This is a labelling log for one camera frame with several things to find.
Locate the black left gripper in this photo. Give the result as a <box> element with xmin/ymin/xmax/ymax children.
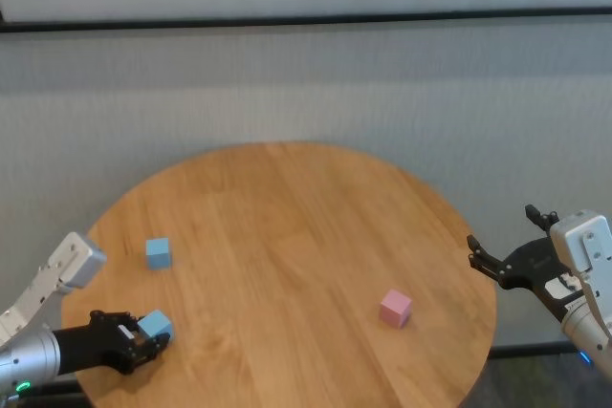
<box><xmin>52</xmin><ymin>311</ymin><xmax>172</xmax><ymax>376</ymax></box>

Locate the black wall rail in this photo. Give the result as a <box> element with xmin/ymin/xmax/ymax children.
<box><xmin>0</xmin><ymin>5</ymin><xmax>612</xmax><ymax>35</ymax></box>

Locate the blue wooden cube block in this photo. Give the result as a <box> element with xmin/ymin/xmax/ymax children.
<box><xmin>138</xmin><ymin>310</ymin><xmax>174</xmax><ymax>342</ymax></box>
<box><xmin>145</xmin><ymin>237</ymin><xmax>172</xmax><ymax>270</ymax></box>

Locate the pink wooden cube block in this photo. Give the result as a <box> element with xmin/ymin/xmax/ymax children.
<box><xmin>380</xmin><ymin>289</ymin><xmax>413</xmax><ymax>329</ymax></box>

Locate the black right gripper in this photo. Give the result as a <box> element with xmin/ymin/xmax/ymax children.
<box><xmin>467</xmin><ymin>204</ymin><xmax>587</xmax><ymax>323</ymax></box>

